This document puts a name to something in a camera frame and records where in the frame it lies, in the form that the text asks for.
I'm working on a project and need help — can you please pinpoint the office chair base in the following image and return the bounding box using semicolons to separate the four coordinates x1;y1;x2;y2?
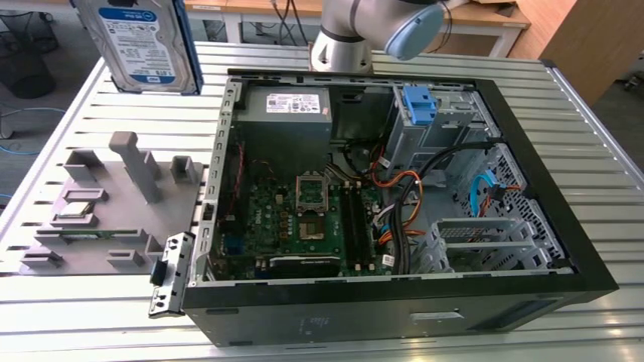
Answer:
623;69;644;91

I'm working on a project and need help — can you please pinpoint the black PC case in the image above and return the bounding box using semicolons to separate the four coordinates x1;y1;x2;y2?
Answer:
179;67;621;346

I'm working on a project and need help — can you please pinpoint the blue data wire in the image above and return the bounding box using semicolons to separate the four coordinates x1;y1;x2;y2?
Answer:
469;168;497;219

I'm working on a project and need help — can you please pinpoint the silver CPU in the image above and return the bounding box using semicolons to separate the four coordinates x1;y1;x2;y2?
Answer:
56;201;96;219

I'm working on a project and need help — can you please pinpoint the black graphics card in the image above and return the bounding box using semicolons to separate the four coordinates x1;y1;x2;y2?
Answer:
255;253;343;280

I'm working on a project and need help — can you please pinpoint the hard disk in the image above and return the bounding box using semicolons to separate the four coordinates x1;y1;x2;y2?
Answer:
69;0;205;96

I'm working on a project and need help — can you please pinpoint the silver disk bay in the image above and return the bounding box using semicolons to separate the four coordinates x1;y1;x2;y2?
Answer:
409;216;575;275

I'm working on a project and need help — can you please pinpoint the metal socket cover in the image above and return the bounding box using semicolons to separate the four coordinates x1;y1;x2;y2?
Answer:
295;173;332;216

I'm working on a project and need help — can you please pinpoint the green RAM stick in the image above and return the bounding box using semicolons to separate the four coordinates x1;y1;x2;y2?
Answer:
59;230;137;242

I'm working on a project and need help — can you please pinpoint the silver slot bracket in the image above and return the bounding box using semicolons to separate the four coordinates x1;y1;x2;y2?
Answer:
147;232;196;320

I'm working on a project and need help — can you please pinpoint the blue drive latch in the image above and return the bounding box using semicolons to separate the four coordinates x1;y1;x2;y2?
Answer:
401;86;439;126

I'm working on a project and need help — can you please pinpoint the red black fan wire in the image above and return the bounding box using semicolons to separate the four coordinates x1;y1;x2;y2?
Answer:
224;141;248;222

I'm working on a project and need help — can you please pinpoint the CPU socket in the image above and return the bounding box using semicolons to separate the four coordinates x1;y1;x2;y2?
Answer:
296;216;328;242

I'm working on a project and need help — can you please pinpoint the black case fan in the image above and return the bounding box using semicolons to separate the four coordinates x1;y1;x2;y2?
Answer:
223;138;248;223

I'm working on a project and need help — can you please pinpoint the green motherboard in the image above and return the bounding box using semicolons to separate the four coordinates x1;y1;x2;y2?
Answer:
213;176;399;282

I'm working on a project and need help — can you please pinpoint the black mesh wastebasket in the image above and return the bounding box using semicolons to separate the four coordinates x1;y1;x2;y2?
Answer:
0;10;60;100

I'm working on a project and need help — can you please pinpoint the wooden cabinet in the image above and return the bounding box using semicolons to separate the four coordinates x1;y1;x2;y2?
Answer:
505;0;644;109

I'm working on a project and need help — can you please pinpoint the grey power supply unit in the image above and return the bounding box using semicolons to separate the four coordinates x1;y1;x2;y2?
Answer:
235;85;335;182

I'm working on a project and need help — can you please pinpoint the grey parts rack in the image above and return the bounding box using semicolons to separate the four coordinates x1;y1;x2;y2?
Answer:
19;130;211;278

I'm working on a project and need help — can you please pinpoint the yellow black wire bundle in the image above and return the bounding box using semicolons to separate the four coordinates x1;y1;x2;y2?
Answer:
324;161;367;184

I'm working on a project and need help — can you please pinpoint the black cable bundle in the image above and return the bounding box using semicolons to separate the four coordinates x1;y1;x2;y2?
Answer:
389;141;504;275

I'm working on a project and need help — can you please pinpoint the orange red wire bundle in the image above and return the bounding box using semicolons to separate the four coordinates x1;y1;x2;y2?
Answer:
371;169;428;246

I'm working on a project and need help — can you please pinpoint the blue floor cable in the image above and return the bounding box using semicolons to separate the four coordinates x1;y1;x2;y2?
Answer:
0;107;67;156

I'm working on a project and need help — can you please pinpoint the black plug power wire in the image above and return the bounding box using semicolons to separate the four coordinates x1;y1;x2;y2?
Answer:
481;183;527;218

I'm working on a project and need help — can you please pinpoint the black RAM slot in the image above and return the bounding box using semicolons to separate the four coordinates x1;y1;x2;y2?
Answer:
340;179;359;272
347;179;365;272
352;179;372;272
357;179;379;272

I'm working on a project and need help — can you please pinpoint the silver drive cage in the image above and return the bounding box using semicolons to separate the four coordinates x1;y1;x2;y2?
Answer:
384;85;504;174

